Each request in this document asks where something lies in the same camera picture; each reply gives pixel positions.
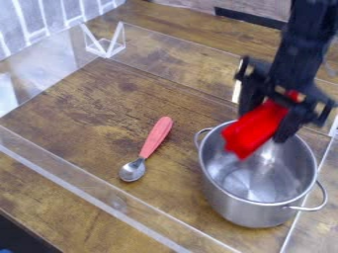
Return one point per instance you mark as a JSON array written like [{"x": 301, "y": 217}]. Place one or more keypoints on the white tape strip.
[{"x": 239, "y": 89}]

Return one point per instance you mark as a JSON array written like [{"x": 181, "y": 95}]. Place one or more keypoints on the black strip on wall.
[{"x": 249, "y": 18}]

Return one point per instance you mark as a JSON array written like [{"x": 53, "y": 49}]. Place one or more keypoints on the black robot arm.
[{"x": 312, "y": 25}]

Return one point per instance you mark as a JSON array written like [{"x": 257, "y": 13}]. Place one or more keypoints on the silver metal pot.
[{"x": 259, "y": 192}]

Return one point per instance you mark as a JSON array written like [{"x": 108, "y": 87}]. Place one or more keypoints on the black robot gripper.
[{"x": 287, "y": 82}]

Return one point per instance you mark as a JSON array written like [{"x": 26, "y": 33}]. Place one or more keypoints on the spoon with pink handle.
[{"x": 134, "y": 170}]

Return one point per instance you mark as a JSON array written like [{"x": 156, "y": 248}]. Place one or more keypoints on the clear acrylic front barrier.
[{"x": 176, "y": 234}]

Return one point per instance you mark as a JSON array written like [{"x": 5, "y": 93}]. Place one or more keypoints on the red plastic block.
[{"x": 253, "y": 130}]

